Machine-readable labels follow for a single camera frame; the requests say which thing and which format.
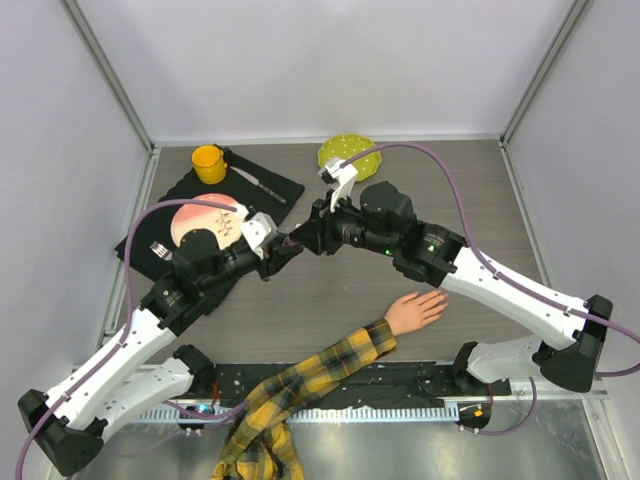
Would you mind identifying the mannequin hand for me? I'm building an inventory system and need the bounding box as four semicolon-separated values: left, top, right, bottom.
384;290;448;336

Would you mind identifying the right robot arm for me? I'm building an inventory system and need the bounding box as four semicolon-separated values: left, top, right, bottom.
290;182;613;395

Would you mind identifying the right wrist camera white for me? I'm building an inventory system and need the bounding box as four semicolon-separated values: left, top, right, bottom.
318;157;358;213

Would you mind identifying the yellow plaid shirt sleeve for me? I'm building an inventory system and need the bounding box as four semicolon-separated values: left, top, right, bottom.
212;319;396;479

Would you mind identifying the silver fork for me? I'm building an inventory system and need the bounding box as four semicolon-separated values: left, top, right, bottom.
150;241;173;262

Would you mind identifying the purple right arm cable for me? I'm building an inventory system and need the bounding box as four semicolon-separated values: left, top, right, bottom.
342;142;640;435

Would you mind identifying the slotted cable duct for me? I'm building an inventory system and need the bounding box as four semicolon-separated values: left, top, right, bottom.
130;403;459;424

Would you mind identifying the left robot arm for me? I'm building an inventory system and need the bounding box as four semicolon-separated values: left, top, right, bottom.
18;222;303;476

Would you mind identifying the purple nail polish bottle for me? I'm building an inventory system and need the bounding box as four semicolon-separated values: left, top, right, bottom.
283;237;303;248

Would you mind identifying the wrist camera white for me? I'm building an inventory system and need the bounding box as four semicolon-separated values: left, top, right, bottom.
240;212;278;260
318;157;358;213

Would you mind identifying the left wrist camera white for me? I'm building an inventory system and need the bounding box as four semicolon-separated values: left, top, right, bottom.
240;212;278;260

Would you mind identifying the aluminium frame rail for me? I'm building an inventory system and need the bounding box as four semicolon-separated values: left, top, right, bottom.
47;139;161;480

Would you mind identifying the yellow ceramic mug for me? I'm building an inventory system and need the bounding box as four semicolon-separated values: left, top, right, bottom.
191;145;227;185

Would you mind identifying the table knife with dark handle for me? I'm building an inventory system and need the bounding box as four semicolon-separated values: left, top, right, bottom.
231;166;288;205

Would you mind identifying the black cloth placemat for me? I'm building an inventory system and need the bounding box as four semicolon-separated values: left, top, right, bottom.
130;147;305;282

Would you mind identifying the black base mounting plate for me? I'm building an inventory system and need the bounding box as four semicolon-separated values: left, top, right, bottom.
186;361;512;409

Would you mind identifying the pink and cream plate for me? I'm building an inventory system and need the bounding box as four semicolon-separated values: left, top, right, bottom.
170;193;248;249

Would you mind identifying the green polka dot dish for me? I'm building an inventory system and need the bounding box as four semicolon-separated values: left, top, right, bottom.
317;133;382;182

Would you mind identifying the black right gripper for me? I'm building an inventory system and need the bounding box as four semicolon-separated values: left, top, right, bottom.
291;187;398;257

